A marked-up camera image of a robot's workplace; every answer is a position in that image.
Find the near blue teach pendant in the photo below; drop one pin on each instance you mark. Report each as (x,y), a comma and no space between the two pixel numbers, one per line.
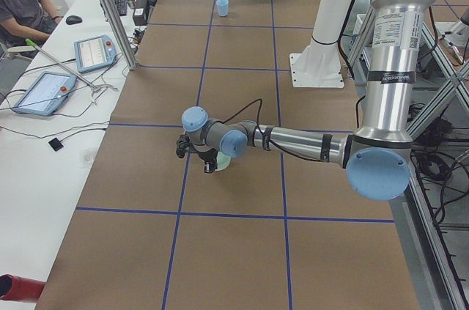
(46,94)

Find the seated person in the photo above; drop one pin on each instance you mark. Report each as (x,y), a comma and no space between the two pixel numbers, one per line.
(27,19)

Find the black power adapter box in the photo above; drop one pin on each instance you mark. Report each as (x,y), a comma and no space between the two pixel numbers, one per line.
(141,12)

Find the blue teach pendant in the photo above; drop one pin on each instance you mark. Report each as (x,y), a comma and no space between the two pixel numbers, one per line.
(94,53)
(46,94)

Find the light blue paper cup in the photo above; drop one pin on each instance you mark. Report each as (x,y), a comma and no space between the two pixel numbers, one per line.
(222,7)

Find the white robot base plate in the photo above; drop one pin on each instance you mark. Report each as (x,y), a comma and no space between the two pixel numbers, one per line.
(319,65)

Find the small black square pad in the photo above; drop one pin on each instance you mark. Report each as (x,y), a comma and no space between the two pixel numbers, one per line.
(55,144)

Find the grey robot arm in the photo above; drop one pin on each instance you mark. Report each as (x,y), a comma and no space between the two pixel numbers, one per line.
(376,155)

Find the mint green ceramic bowl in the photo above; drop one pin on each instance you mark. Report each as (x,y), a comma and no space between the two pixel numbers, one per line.
(222,161)

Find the red cylinder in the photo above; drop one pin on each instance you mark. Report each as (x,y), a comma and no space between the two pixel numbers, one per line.
(20,289)

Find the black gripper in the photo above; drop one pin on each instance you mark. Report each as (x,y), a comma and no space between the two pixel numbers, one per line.
(206,157)

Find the black computer mouse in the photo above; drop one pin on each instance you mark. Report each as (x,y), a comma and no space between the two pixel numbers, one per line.
(73,19)

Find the aluminium frame post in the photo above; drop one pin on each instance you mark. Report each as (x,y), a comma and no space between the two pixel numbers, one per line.
(119,33)

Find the far blue teach pendant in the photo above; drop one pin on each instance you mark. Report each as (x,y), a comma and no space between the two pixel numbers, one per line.
(94,53)

